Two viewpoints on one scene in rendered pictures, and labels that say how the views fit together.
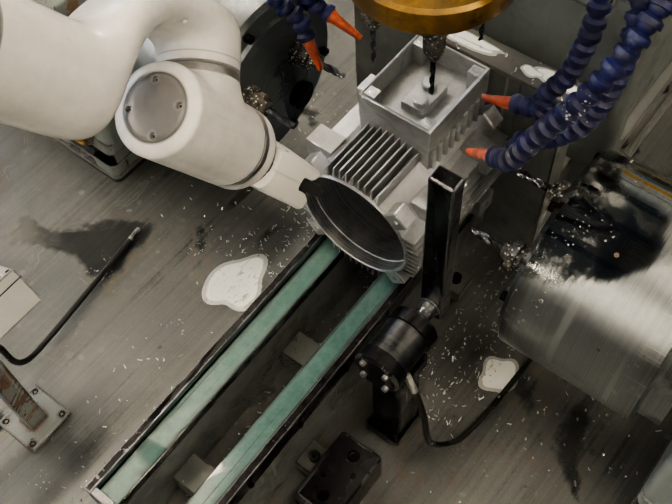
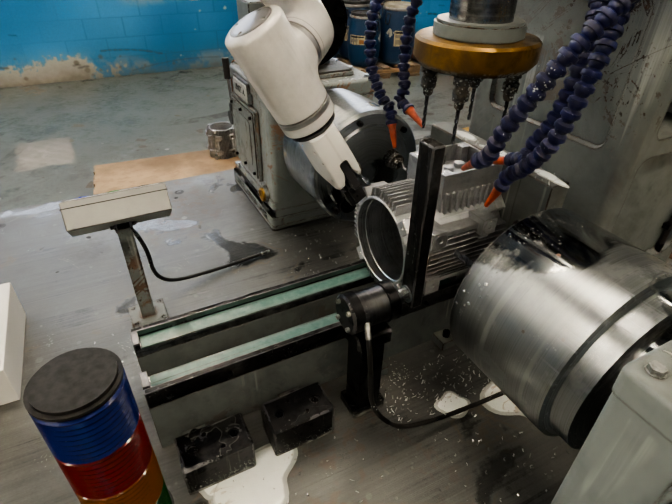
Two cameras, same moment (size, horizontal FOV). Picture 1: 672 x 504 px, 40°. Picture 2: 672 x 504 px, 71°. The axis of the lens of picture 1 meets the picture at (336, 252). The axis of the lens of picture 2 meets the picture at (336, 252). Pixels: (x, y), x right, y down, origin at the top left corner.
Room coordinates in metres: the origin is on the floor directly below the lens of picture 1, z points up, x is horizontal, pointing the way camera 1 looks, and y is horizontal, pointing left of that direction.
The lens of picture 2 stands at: (-0.05, -0.19, 1.47)
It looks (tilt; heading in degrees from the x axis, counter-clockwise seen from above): 35 degrees down; 20
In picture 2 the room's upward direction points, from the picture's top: 1 degrees clockwise
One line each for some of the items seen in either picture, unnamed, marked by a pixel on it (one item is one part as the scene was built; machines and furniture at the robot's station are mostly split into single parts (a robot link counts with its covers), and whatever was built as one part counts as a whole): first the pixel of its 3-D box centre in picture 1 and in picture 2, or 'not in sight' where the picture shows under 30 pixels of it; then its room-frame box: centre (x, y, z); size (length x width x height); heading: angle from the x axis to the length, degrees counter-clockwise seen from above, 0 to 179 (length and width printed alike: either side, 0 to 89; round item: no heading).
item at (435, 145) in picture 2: (438, 251); (419, 231); (0.50, -0.11, 1.12); 0.04 x 0.03 x 0.26; 138
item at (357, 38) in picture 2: not in sight; (360, 37); (5.55, 1.62, 0.37); 1.20 x 0.80 x 0.74; 132
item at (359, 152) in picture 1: (402, 171); (426, 228); (0.68, -0.09, 1.01); 0.20 x 0.19 x 0.19; 138
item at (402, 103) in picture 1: (423, 101); (452, 177); (0.71, -0.12, 1.11); 0.12 x 0.11 x 0.07; 138
